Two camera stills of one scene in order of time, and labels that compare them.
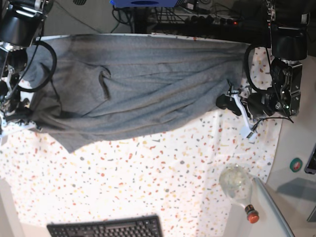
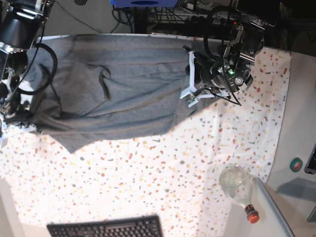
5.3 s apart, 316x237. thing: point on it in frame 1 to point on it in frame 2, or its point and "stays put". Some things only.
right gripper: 257,103 to 208,72
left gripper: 20,113 stays put
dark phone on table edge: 310,168 stays put
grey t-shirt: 86,89 stays put
